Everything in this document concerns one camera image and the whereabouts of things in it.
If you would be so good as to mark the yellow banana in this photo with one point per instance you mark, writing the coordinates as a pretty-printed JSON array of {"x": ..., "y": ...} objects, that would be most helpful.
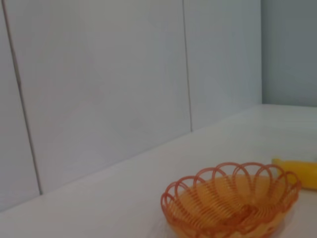
[{"x": 302, "y": 171}]

